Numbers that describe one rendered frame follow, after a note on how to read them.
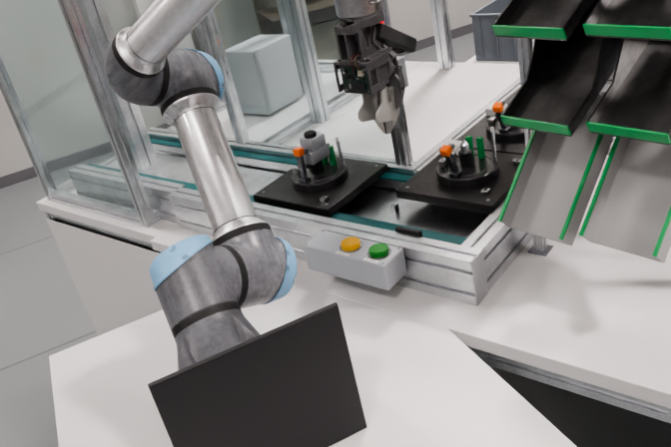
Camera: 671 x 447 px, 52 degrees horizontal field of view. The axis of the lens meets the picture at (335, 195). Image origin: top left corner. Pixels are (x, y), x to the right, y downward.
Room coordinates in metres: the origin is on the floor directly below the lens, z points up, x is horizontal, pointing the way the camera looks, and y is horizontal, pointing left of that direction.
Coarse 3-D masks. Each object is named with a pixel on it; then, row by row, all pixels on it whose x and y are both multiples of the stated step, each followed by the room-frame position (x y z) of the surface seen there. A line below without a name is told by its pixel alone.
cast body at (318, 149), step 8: (304, 136) 1.55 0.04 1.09; (312, 136) 1.53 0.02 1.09; (320, 136) 1.53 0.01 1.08; (304, 144) 1.53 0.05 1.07; (312, 144) 1.51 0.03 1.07; (320, 144) 1.53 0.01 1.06; (328, 144) 1.55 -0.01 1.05; (312, 152) 1.51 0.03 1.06; (320, 152) 1.52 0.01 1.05; (328, 152) 1.54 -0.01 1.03; (312, 160) 1.50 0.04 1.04; (320, 160) 1.52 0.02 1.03
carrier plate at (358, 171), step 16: (336, 160) 1.63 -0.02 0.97; (352, 160) 1.61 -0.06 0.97; (288, 176) 1.60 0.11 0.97; (352, 176) 1.52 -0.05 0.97; (368, 176) 1.50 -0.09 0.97; (272, 192) 1.53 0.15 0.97; (288, 192) 1.51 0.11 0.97; (320, 192) 1.47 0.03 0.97; (336, 192) 1.45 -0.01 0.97; (352, 192) 1.44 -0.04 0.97; (288, 208) 1.46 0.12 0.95; (304, 208) 1.42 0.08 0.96; (320, 208) 1.39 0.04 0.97; (336, 208) 1.39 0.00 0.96
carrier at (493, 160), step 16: (464, 144) 1.39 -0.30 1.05; (480, 144) 1.41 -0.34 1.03; (432, 160) 1.51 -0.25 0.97; (464, 160) 1.38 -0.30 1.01; (480, 160) 1.41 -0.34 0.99; (496, 160) 1.38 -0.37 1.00; (512, 160) 1.41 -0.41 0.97; (416, 176) 1.44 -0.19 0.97; (432, 176) 1.42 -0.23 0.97; (448, 176) 1.36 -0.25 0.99; (464, 176) 1.35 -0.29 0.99; (480, 176) 1.33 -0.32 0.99; (496, 176) 1.35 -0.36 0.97; (512, 176) 1.34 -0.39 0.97; (400, 192) 1.38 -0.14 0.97; (416, 192) 1.36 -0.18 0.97; (432, 192) 1.34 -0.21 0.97; (448, 192) 1.33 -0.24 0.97; (464, 192) 1.31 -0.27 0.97; (496, 192) 1.28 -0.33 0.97; (464, 208) 1.27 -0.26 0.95; (480, 208) 1.25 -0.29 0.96
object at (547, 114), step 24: (552, 48) 1.21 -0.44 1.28; (576, 48) 1.19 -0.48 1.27; (600, 48) 1.16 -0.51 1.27; (528, 72) 1.16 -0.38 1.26; (552, 72) 1.17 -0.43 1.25; (576, 72) 1.14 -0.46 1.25; (600, 72) 1.07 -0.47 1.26; (528, 96) 1.15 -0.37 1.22; (552, 96) 1.12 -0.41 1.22; (576, 96) 1.09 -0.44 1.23; (504, 120) 1.11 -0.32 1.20; (528, 120) 1.07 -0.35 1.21; (552, 120) 1.07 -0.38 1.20; (576, 120) 1.03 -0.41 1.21
